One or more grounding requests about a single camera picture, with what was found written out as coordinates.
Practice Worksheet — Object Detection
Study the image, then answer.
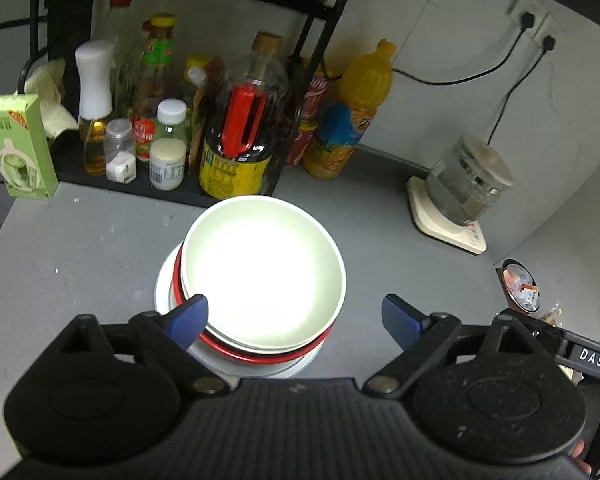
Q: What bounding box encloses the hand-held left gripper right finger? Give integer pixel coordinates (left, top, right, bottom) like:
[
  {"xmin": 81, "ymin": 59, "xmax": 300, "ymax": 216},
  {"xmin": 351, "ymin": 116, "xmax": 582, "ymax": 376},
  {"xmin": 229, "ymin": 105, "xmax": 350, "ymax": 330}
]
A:
[{"xmin": 362, "ymin": 294, "xmax": 556, "ymax": 396}]

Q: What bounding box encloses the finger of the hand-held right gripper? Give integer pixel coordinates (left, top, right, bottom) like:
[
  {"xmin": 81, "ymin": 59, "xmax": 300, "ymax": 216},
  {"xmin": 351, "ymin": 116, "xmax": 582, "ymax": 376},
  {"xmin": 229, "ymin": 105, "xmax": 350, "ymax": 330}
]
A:
[{"xmin": 512, "ymin": 309, "xmax": 572, "ymax": 357}]

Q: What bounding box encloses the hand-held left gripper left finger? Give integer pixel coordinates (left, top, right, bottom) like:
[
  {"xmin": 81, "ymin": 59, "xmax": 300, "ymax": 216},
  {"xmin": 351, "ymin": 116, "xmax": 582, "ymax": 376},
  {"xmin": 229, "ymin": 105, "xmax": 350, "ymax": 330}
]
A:
[{"xmin": 55, "ymin": 294, "xmax": 233, "ymax": 396}]

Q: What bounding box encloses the red bowl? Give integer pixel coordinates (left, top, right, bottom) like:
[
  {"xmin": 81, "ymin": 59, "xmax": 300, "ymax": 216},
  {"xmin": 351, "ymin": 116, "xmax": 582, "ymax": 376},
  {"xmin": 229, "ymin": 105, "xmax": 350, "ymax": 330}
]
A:
[{"xmin": 172, "ymin": 242, "xmax": 337, "ymax": 365}]

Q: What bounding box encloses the cream patterned bowl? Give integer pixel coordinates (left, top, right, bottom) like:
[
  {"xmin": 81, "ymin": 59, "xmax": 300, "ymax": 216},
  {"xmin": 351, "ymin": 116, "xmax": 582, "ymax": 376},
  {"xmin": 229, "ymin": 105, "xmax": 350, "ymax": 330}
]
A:
[
  {"xmin": 180, "ymin": 196, "xmax": 347, "ymax": 348},
  {"xmin": 200, "ymin": 310, "xmax": 342, "ymax": 354}
]

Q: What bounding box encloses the white plate with brown rim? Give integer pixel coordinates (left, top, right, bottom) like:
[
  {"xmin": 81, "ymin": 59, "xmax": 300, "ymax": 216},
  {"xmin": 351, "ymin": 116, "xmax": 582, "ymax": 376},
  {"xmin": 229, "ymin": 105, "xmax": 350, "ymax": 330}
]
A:
[{"xmin": 154, "ymin": 247, "xmax": 328, "ymax": 380}]

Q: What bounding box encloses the person's right hand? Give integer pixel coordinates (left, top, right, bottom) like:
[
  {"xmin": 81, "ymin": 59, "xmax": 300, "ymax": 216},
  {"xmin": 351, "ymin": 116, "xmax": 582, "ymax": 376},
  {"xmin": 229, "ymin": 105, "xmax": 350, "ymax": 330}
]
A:
[{"xmin": 569, "ymin": 440, "xmax": 594, "ymax": 476}]

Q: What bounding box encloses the clear plastic packet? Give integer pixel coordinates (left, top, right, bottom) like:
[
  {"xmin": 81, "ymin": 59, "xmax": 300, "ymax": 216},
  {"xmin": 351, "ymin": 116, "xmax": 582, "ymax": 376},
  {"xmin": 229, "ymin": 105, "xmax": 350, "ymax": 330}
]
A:
[{"xmin": 535, "ymin": 302, "xmax": 564, "ymax": 324}]

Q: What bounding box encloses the cream kettle base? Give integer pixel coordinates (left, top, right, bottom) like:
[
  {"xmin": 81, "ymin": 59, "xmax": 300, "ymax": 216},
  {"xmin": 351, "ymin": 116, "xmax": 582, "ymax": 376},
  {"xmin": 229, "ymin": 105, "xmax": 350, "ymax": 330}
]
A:
[{"xmin": 406, "ymin": 176, "xmax": 487, "ymax": 255}]

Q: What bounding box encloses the white powder glass jar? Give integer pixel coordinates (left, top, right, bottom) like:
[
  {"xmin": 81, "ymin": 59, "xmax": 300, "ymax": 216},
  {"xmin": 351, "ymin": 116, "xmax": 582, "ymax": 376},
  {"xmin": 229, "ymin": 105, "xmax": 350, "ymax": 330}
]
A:
[{"xmin": 149, "ymin": 139, "xmax": 187, "ymax": 191}]

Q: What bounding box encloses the glass electric kettle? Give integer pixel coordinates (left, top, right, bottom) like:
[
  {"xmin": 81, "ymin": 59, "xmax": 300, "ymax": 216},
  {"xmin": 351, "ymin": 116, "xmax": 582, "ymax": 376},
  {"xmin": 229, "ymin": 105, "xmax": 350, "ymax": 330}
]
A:
[{"xmin": 425, "ymin": 133, "xmax": 515, "ymax": 227}]

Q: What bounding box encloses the small clear spice jar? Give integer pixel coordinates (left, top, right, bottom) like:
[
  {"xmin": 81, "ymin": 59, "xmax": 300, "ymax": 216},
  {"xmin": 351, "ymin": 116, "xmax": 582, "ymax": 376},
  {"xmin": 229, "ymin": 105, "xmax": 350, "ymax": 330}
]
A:
[{"xmin": 103, "ymin": 119, "xmax": 137, "ymax": 184}]

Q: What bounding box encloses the orange juice bottle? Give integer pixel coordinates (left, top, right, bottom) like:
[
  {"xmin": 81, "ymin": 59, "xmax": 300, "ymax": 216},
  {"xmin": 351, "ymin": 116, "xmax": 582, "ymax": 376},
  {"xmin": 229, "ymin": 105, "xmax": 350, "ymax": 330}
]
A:
[{"xmin": 303, "ymin": 39, "xmax": 396, "ymax": 180}]

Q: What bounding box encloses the red drink can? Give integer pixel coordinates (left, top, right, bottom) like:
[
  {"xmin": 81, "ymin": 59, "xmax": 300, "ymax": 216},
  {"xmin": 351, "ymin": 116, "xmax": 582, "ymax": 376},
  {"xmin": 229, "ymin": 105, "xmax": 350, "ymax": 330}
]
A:
[
  {"xmin": 300, "ymin": 72, "xmax": 332, "ymax": 126},
  {"xmin": 285, "ymin": 120, "xmax": 318, "ymax": 167}
]

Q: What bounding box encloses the white cap clear bottle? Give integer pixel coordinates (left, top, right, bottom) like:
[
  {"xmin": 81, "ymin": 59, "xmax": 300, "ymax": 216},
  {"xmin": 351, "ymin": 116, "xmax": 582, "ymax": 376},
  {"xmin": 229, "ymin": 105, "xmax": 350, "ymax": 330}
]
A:
[{"xmin": 157, "ymin": 100, "xmax": 187, "ymax": 142}]

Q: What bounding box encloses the yellow spout pouch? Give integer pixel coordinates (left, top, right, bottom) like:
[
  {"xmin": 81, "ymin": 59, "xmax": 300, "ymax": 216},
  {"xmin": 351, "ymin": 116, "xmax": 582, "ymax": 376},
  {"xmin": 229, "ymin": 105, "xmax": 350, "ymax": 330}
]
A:
[{"xmin": 182, "ymin": 55, "xmax": 226, "ymax": 161}]

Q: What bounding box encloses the green carton box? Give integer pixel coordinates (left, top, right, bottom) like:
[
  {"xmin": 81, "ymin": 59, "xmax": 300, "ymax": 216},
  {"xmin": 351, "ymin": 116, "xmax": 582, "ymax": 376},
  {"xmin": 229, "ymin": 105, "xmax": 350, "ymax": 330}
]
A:
[{"xmin": 0, "ymin": 95, "xmax": 59, "ymax": 201}]

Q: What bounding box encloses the yellow cap sauce bottle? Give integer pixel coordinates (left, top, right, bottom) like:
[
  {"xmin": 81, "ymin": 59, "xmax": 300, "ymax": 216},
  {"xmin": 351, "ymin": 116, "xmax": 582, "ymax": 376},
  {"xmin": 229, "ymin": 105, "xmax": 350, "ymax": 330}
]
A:
[{"xmin": 132, "ymin": 14, "xmax": 177, "ymax": 163}]

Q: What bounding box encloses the white oil spray bottle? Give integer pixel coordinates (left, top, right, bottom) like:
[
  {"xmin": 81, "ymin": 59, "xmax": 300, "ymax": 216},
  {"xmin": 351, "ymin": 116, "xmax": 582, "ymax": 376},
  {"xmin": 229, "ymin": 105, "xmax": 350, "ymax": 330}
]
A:
[{"xmin": 75, "ymin": 40, "xmax": 116, "ymax": 177}]

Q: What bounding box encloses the pale paper towel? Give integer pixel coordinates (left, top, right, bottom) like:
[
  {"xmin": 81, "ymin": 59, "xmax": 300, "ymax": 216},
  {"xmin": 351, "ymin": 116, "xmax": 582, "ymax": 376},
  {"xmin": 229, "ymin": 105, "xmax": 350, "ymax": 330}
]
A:
[{"xmin": 17, "ymin": 57, "xmax": 79, "ymax": 138}]

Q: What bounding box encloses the black metal rack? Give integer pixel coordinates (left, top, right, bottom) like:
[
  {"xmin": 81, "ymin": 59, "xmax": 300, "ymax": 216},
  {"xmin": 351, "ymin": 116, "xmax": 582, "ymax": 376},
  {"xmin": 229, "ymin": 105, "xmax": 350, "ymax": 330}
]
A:
[{"xmin": 25, "ymin": 0, "xmax": 356, "ymax": 208}]

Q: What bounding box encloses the dark sauce bottle red handle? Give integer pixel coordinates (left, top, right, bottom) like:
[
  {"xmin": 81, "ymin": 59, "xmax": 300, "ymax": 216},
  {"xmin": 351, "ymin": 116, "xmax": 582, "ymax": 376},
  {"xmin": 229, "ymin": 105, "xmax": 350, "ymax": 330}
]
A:
[{"xmin": 198, "ymin": 32, "xmax": 290, "ymax": 200}]

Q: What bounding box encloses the black power cable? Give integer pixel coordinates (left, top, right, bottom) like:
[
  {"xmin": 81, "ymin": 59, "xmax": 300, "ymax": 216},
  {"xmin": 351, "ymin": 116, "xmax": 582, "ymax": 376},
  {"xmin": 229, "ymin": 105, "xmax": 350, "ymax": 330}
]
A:
[
  {"xmin": 486, "ymin": 35, "xmax": 557, "ymax": 145},
  {"xmin": 392, "ymin": 10, "xmax": 537, "ymax": 86}
]

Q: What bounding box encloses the white wall socket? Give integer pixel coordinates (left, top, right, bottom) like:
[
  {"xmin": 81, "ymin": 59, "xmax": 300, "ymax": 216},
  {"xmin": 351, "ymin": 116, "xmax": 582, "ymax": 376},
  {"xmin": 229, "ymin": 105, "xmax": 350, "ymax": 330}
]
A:
[
  {"xmin": 532, "ymin": 12, "xmax": 561, "ymax": 52},
  {"xmin": 509, "ymin": 0, "xmax": 543, "ymax": 31}
]

